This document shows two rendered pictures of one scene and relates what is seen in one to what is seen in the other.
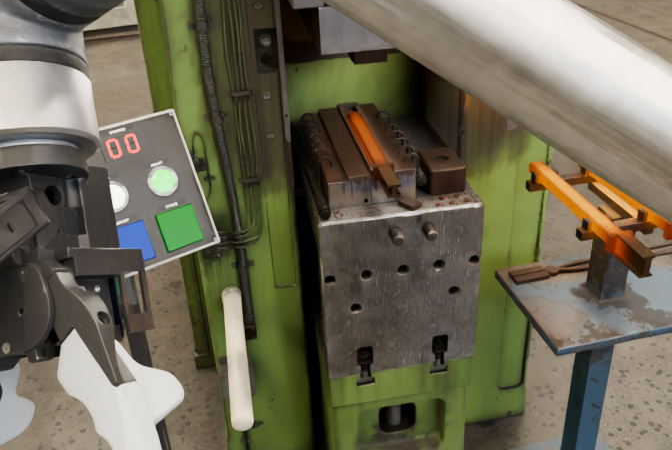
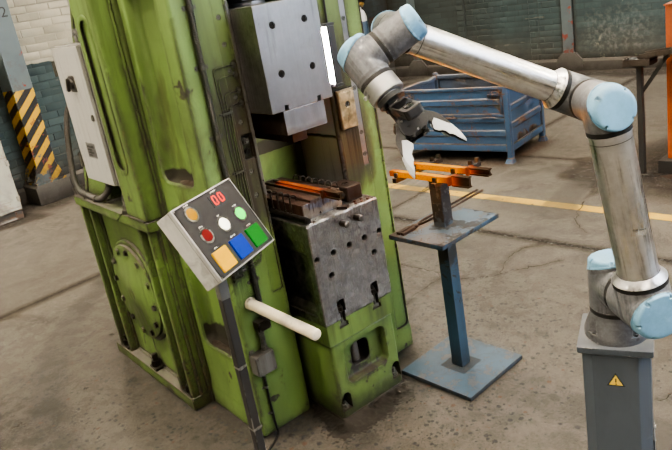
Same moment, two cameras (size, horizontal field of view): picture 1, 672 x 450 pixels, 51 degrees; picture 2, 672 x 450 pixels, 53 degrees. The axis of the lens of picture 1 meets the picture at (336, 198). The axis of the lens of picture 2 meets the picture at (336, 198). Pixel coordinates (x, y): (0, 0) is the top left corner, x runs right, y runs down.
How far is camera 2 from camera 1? 1.46 m
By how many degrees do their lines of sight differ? 28
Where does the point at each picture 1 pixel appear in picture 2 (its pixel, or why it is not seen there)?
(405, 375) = (362, 314)
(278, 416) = (287, 387)
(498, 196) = not seen: hidden behind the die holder
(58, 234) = not seen: hidden behind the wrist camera
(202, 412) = (221, 426)
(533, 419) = (419, 343)
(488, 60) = (468, 57)
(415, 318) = (360, 274)
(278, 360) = (281, 343)
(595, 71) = (491, 54)
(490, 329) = not seen: hidden behind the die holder
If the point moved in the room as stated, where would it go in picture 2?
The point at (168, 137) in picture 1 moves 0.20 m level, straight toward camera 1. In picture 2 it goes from (233, 191) to (268, 197)
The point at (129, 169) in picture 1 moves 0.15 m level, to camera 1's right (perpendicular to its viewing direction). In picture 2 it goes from (224, 209) to (263, 196)
